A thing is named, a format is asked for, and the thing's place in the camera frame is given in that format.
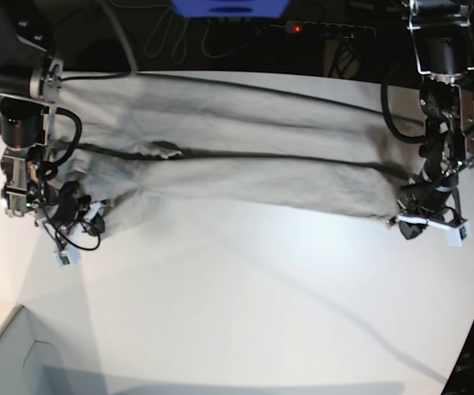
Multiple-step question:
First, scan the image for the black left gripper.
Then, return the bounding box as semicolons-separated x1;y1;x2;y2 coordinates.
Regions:
396;184;431;242

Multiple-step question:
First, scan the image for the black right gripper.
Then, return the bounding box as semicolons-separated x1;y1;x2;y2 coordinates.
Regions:
82;212;105;237

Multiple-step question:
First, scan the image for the beige grey t-shirt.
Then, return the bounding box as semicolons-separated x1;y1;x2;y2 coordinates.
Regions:
58;72;421;235

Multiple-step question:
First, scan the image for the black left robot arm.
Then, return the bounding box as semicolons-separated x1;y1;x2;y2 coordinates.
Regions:
380;1;474;246

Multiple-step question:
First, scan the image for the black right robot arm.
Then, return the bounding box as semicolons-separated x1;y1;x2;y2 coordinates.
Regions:
0;4;105;240

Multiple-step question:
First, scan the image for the white cardboard box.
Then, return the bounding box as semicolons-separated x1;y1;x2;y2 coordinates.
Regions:
0;304;110;395

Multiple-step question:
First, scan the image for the black power strip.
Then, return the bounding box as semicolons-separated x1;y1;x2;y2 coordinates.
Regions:
283;21;377;40

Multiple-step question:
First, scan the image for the blue plastic bin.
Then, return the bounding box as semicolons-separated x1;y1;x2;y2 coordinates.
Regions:
172;0;290;18

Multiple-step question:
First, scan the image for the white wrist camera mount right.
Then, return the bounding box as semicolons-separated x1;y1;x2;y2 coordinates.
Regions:
35;202;104;267

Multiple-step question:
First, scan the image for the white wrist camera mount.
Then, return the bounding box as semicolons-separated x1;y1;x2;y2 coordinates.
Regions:
387;206;472;247
35;202;104;267

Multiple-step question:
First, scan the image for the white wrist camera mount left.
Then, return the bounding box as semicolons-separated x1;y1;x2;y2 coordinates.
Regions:
387;206;472;247

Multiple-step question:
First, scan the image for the white looped cable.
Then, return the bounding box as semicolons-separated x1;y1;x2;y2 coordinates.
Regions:
142;16;263;59

